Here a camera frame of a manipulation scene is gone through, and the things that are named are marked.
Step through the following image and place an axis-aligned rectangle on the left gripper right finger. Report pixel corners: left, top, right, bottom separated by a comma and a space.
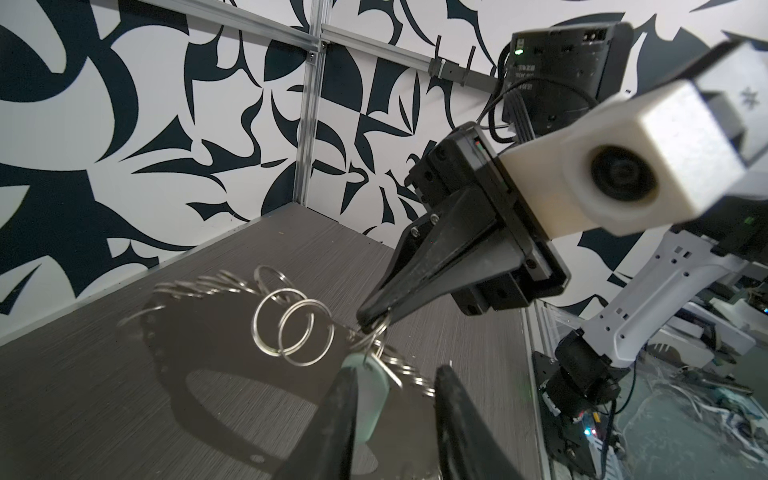
434, 365, 523, 479

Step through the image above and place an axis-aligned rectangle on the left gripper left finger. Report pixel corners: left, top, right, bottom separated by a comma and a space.
272, 367, 358, 480

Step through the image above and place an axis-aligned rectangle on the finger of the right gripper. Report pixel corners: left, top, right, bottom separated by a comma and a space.
371, 227, 525, 329
356, 185, 496, 327

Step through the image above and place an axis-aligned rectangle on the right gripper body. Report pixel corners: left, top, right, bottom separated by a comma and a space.
406, 122, 570, 315

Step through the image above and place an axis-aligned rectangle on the pale green key tag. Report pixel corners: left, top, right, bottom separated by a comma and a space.
342, 353, 390, 445

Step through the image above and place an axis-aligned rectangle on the metal key organizer plate with rings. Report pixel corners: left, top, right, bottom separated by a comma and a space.
118, 266, 441, 479

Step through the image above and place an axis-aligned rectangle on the small green circuit board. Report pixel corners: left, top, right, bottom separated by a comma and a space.
579, 411, 603, 440

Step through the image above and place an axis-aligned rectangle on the black wall hook rail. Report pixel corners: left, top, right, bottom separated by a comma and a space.
427, 35, 496, 94

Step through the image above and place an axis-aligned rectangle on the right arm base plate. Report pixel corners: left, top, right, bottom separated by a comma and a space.
532, 351, 597, 478

